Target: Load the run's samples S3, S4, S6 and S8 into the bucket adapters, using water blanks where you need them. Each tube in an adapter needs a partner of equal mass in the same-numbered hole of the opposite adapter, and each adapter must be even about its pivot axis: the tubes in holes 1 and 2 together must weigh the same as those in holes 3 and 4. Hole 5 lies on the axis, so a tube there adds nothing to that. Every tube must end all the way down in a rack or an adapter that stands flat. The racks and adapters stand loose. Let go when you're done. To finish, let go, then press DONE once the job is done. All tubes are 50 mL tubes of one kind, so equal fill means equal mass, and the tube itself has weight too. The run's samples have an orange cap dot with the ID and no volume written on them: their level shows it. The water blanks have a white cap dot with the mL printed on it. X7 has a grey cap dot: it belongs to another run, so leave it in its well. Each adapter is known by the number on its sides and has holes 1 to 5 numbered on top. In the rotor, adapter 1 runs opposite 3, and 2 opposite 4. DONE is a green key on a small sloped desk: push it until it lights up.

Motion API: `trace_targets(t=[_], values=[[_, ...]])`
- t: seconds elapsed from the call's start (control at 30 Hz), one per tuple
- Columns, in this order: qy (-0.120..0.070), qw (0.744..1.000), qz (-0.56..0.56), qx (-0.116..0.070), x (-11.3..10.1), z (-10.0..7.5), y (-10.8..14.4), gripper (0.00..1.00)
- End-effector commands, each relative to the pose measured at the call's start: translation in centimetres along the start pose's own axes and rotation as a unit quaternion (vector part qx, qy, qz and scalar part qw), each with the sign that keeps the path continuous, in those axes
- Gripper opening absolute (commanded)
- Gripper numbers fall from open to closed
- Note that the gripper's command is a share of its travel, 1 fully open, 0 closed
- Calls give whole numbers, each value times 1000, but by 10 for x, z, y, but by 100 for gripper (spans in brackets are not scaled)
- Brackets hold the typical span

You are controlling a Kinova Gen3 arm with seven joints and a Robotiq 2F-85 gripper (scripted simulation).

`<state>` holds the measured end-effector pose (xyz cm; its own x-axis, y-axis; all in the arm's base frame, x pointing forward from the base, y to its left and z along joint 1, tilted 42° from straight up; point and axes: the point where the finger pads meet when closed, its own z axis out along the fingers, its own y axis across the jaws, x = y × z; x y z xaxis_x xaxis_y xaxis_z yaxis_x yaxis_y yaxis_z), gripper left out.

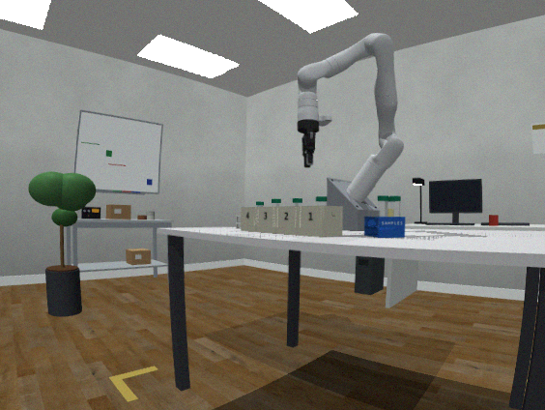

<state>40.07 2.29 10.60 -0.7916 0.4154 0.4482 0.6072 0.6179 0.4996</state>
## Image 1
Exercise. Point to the beige bucket adapter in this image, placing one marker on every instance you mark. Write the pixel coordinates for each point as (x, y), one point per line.
(321, 221)
(249, 219)
(288, 220)
(266, 219)

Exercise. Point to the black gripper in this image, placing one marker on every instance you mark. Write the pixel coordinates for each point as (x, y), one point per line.
(308, 127)

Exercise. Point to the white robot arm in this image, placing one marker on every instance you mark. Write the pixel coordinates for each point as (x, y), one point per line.
(381, 46)

